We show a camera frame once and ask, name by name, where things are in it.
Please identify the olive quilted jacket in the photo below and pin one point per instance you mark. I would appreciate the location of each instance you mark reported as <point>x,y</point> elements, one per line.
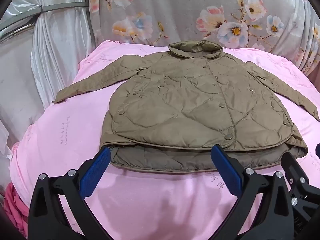
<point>187,100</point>

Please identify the grey metal rail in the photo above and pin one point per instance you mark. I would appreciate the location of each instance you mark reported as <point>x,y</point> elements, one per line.
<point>62,7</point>

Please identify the magenta crumpled cloth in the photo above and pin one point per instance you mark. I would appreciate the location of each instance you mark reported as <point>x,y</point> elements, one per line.
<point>15,210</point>

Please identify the white satin curtain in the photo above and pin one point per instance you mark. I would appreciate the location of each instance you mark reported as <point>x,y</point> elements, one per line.
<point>57,42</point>

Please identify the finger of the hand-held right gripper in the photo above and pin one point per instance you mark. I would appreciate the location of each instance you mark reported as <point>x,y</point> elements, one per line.
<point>318,150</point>
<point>300,172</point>

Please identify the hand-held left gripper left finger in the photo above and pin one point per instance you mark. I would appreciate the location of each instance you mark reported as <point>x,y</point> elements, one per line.
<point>96,170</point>

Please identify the pink bed sheet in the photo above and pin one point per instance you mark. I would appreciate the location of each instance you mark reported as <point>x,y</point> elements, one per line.
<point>150,205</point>

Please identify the grey floral cloth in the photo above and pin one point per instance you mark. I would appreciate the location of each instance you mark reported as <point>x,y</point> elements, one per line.
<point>175,12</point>

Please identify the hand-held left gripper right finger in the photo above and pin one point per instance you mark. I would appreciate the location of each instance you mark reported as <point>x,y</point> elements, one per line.
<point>226,170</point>

